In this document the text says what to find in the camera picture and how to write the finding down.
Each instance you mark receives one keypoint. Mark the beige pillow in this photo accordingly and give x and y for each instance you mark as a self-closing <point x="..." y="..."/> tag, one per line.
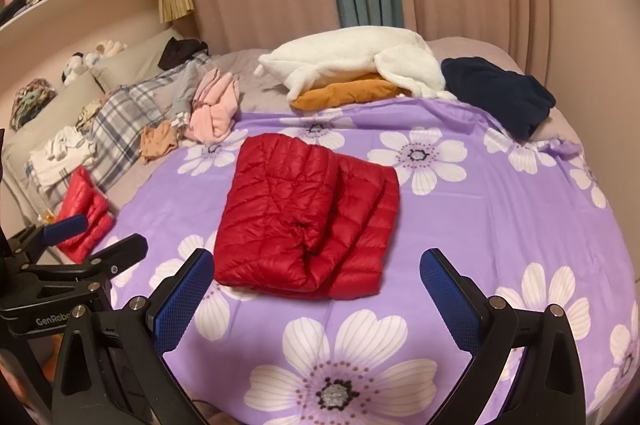
<point x="140" y="60"/>
<point x="30" y="145"/>

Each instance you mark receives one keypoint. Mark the cream plush toy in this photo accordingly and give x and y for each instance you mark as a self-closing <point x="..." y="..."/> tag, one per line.
<point x="107" y="49"/>

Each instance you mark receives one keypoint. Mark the black and white plush toy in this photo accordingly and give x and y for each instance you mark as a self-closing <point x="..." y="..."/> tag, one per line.
<point x="77" y="67"/>

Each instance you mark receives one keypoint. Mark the large red down jacket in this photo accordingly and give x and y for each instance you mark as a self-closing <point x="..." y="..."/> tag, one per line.
<point x="290" y="215"/>

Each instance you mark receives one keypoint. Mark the navy garment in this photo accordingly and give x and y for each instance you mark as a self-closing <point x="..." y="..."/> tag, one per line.
<point x="500" y="95"/>

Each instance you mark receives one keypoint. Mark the multicoloured knit item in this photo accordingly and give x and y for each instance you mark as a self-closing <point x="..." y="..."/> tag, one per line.
<point x="32" y="100"/>

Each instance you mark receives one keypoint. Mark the tan small garment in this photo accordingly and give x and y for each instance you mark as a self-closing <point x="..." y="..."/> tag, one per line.
<point x="157" y="142"/>

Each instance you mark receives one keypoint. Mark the pink garment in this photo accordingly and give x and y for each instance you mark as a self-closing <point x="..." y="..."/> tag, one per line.
<point x="212" y="115"/>

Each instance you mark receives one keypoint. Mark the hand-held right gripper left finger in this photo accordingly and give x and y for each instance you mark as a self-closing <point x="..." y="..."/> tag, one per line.
<point x="182" y="300"/>

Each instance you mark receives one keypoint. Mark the grey plaid pillow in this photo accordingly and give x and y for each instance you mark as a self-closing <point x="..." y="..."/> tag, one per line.
<point x="125" y="120"/>

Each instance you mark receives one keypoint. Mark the white crumpled cloth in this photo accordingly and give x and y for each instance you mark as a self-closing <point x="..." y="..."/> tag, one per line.
<point x="60" y="155"/>

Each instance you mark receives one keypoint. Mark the white fleece garment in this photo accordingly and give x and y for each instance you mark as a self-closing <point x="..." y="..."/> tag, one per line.
<point x="340" y="55"/>

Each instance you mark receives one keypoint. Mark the grey garment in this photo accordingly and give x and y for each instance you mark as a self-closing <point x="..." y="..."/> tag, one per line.
<point x="185" y="90"/>

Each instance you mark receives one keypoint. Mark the purple floral blanket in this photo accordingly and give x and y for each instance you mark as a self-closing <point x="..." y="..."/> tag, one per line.
<point x="475" y="215"/>

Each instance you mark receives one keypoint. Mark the black garment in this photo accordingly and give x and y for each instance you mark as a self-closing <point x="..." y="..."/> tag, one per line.
<point x="180" y="52"/>

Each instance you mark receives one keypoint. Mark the orange garment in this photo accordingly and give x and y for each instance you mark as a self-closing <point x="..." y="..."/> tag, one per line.
<point x="350" y="92"/>

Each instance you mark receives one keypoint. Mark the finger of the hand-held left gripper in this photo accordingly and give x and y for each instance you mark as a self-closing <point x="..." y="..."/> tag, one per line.
<point x="65" y="227"/>
<point x="120" y="252"/>

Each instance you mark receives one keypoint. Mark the patterned small cloth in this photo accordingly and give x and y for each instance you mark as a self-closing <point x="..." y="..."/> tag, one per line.
<point x="90" y="115"/>

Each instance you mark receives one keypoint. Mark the small red down jacket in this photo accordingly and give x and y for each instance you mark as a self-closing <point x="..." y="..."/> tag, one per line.
<point x="85" y="205"/>

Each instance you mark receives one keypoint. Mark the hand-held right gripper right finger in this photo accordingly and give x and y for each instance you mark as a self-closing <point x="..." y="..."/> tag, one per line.
<point x="450" y="300"/>

